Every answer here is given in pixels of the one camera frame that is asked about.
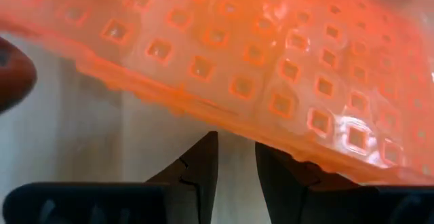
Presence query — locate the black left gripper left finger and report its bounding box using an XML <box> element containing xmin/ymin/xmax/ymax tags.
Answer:
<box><xmin>145</xmin><ymin>131</ymin><xmax>219</xmax><ymax>224</ymax></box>

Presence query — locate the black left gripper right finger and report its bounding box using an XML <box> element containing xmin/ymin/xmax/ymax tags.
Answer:
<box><xmin>255</xmin><ymin>141</ymin><xmax>379</xmax><ymax>224</ymax></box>

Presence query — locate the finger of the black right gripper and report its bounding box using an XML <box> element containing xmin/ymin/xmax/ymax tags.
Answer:
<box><xmin>0</xmin><ymin>37</ymin><xmax>37</xmax><ymax>113</ymax></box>

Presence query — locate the orange box lid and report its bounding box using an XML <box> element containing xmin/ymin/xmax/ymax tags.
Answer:
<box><xmin>0</xmin><ymin>0</ymin><xmax>434</xmax><ymax>186</ymax></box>

